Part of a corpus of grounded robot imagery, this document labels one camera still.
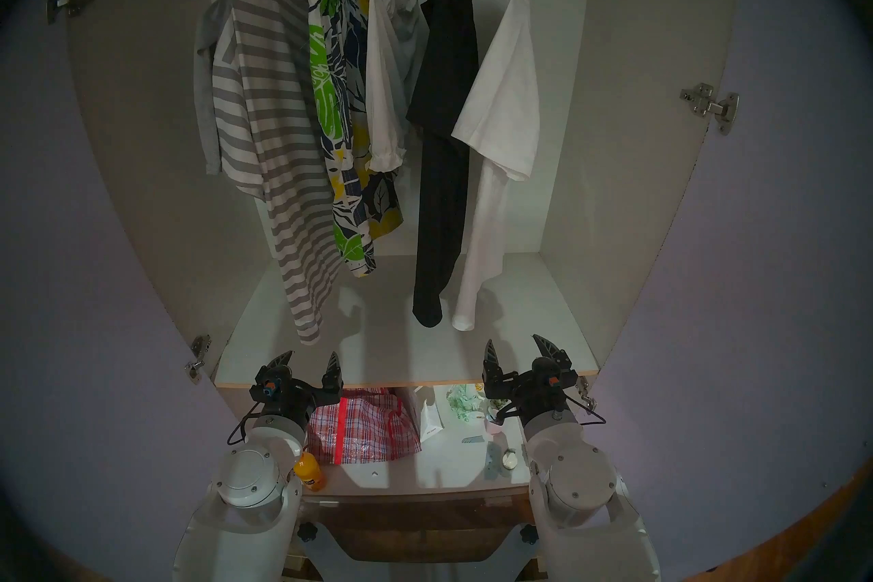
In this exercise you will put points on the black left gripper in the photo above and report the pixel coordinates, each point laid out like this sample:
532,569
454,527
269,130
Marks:
290,393

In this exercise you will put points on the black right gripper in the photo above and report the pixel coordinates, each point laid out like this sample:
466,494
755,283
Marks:
539,386

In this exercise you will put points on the black garment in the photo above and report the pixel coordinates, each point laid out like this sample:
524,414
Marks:
443,110

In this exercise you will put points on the white T-shirt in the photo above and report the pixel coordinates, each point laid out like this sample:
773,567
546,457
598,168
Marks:
505,96

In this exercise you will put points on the green floral print garment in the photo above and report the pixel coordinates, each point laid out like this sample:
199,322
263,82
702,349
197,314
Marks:
334,110

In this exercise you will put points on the grey white striped shirt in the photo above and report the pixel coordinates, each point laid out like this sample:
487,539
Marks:
273,110

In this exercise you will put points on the white long sleeve blouse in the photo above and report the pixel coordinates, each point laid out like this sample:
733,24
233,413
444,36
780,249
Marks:
382,96

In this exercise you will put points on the light grey shirt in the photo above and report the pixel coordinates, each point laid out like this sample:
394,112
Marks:
412,35

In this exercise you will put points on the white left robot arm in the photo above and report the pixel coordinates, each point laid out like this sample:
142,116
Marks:
249,485

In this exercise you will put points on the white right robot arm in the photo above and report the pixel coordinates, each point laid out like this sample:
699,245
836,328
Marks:
580,485

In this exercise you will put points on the white wardrobe carcass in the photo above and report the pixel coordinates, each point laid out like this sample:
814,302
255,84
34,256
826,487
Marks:
614,178

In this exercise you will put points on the lavender wardrobe door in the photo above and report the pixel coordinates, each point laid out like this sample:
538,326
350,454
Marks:
764,280
82,246

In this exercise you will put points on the metal cabinet hinge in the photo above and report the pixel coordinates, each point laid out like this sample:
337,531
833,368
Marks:
68,2
709,105
198,349
584,391

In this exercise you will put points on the green white packet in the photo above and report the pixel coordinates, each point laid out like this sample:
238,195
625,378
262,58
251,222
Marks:
464,400

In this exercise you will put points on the small pink cup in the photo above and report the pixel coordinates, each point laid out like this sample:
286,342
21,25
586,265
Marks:
492,427

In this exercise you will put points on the red plaid woven bag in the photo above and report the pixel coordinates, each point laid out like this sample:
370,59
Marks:
361,430

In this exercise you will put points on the small grey comb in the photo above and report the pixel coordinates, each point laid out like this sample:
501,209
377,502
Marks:
474,439

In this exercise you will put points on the orange drink bottle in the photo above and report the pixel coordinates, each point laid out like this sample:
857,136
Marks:
308,471

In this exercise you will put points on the small round tin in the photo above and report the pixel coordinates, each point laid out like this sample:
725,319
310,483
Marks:
509,461

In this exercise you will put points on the white carton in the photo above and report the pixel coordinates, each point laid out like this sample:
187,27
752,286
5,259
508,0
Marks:
430,424

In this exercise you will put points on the black round knob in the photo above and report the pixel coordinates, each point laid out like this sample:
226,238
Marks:
308,531
529,533

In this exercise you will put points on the grey robot torso frame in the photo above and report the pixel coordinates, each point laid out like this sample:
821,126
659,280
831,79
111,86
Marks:
334,557

